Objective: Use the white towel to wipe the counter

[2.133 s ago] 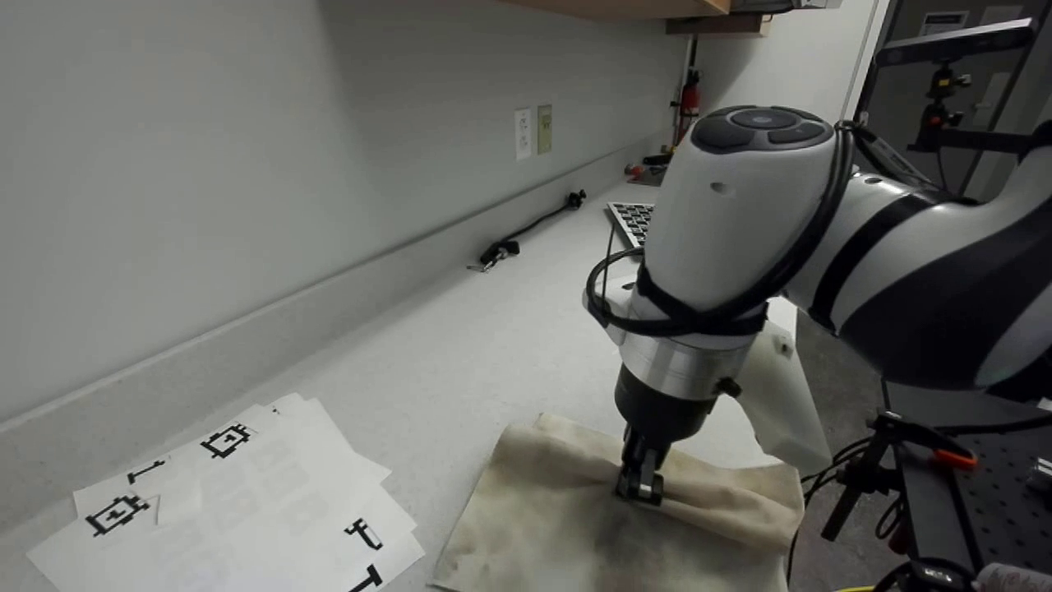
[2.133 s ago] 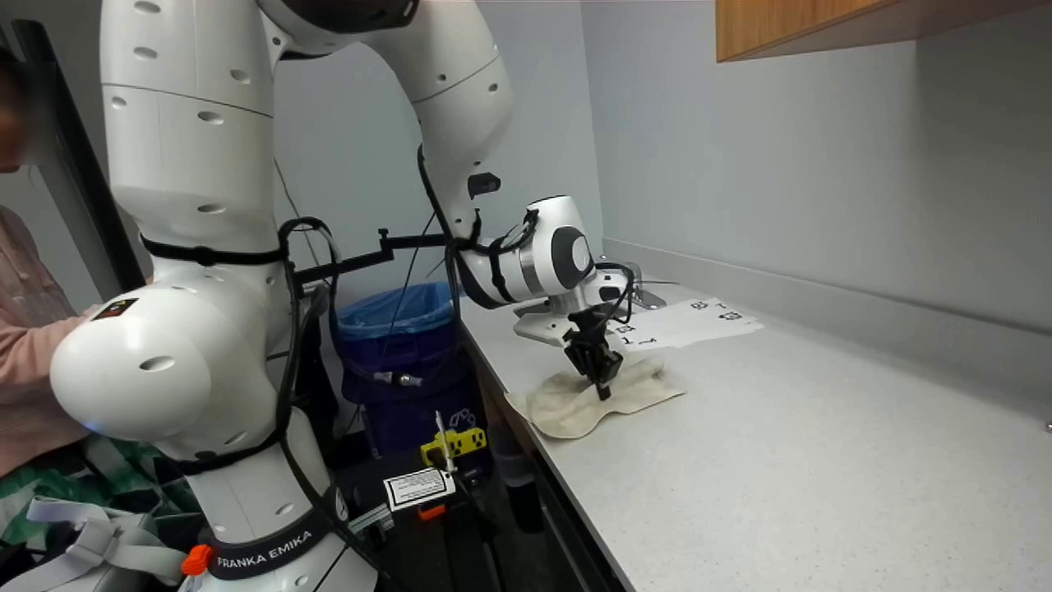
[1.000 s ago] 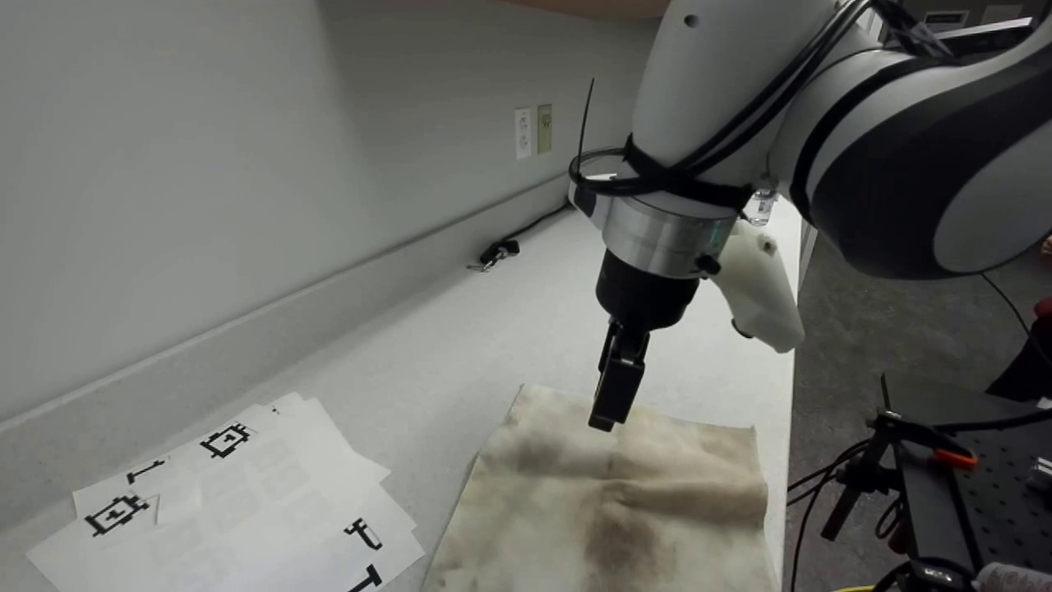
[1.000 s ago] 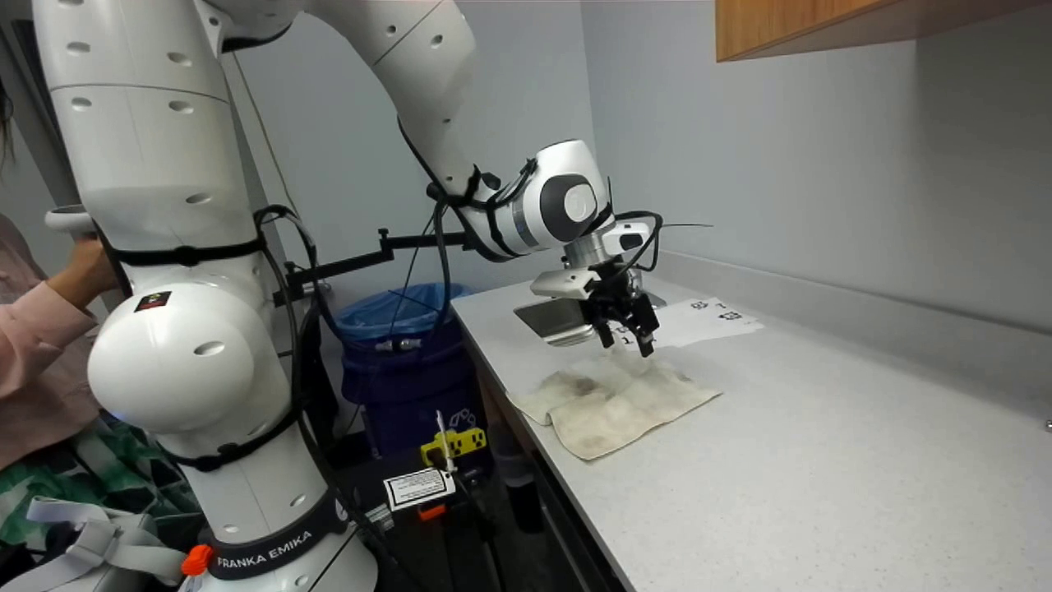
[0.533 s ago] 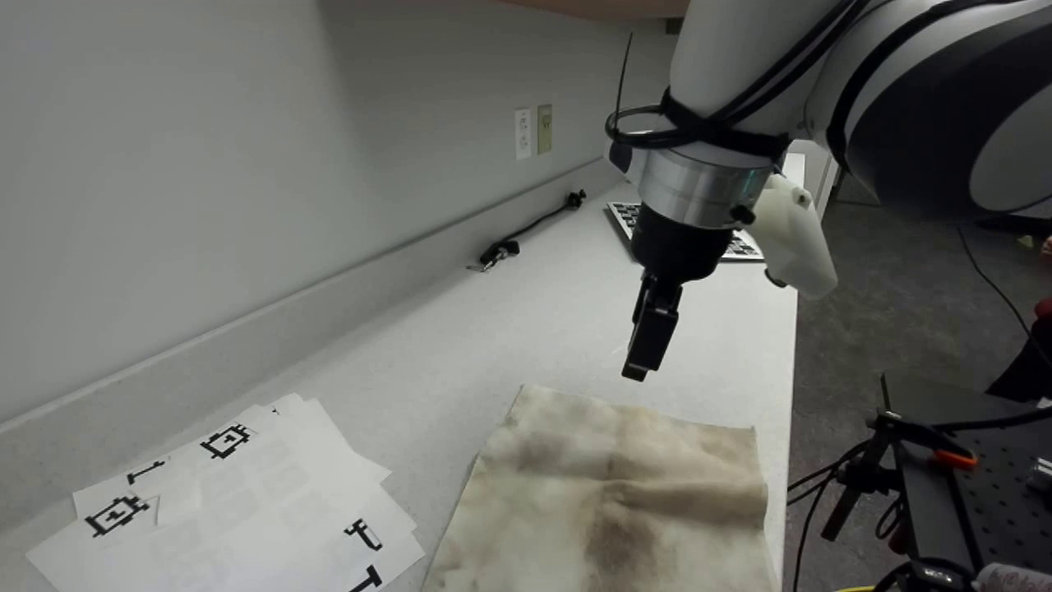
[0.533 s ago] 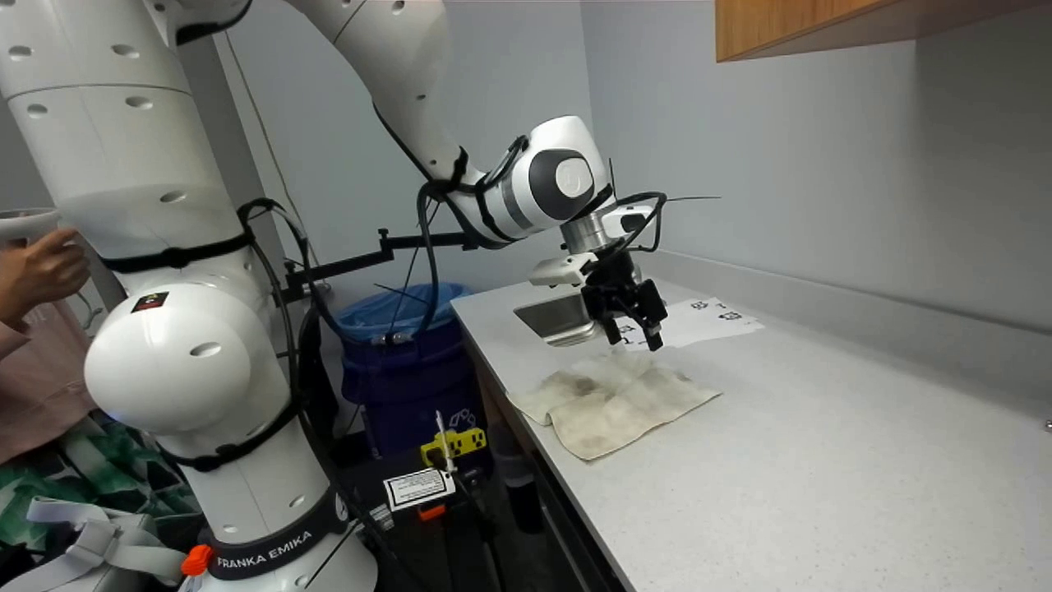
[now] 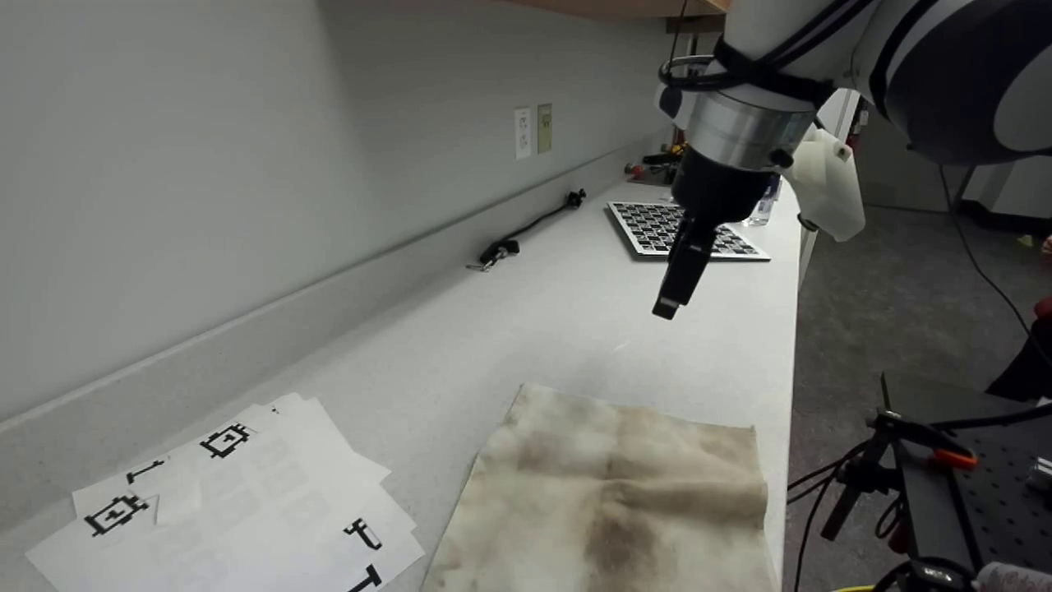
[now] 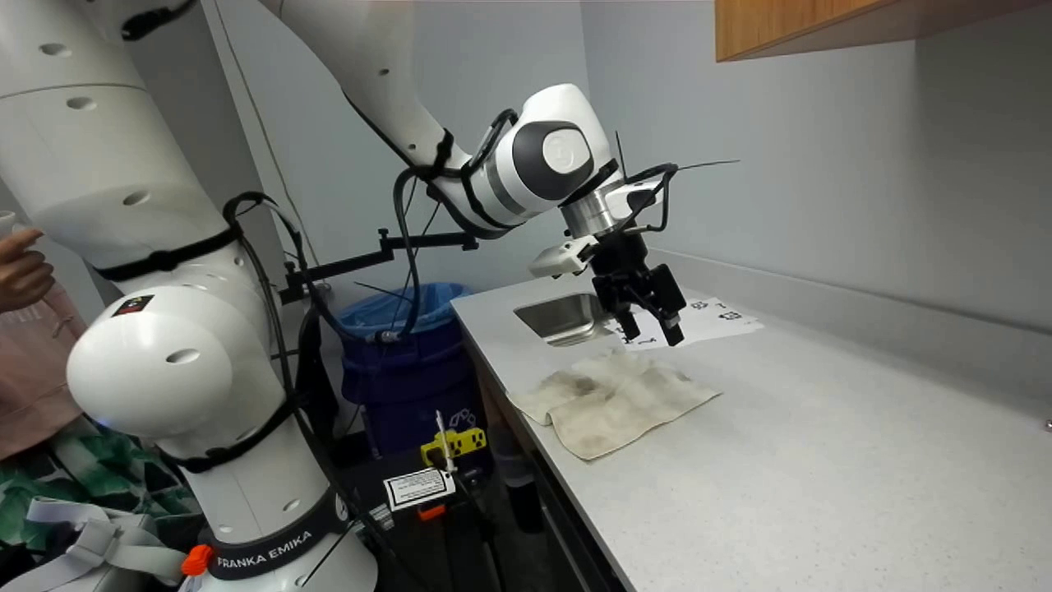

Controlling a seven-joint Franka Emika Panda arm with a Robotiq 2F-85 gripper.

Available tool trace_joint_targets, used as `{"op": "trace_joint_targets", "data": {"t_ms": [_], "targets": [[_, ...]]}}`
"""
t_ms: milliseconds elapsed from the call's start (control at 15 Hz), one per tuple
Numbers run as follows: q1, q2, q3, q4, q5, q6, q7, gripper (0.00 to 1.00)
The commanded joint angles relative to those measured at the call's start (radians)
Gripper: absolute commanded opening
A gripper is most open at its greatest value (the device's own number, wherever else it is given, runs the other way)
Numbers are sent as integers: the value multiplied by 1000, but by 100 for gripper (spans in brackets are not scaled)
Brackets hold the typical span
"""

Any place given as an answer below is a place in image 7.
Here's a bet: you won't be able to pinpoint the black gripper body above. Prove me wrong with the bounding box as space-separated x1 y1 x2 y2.
667 144 782 239

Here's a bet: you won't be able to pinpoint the stained white towel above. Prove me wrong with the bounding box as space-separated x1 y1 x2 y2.
420 379 775 592

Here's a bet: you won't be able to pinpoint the grey counter backsplash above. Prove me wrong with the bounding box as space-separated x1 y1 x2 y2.
0 144 662 529

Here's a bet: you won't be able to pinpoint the checkerboard calibration board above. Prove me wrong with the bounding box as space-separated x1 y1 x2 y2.
605 198 773 266

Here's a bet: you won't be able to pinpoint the person in dark clothes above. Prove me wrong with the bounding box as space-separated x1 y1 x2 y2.
982 292 1052 404

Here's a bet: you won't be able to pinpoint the black breadboard table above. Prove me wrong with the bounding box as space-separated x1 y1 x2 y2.
895 420 1052 578

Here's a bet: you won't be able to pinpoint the grey cylinder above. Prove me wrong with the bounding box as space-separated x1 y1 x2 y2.
970 559 1052 592

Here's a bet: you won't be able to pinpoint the white printed paper sheets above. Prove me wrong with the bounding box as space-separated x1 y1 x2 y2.
26 391 428 592

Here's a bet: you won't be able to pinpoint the red handled tool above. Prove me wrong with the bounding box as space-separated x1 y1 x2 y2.
622 151 688 185

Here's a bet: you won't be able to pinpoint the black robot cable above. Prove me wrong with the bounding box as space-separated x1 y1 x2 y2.
655 37 848 108

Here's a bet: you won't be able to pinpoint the black cable with plug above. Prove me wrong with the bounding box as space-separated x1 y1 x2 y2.
473 188 589 273

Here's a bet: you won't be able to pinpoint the beige wall plate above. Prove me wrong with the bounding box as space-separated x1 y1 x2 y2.
532 102 558 159

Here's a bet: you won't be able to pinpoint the white wall outlet plate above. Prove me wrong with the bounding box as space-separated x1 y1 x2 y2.
512 105 535 165

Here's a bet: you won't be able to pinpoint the wooden wall cabinet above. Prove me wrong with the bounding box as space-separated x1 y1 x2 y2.
512 0 732 24

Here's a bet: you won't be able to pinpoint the black cable bundle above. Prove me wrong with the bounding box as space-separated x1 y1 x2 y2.
786 434 882 538

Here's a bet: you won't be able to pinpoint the black camera stand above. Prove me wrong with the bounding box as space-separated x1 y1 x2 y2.
818 371 958 546

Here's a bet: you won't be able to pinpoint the red clamp handle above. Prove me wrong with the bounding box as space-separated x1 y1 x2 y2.
927 444 985 474

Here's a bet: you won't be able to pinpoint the black ring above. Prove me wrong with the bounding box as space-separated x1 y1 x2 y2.
870 557 981 592

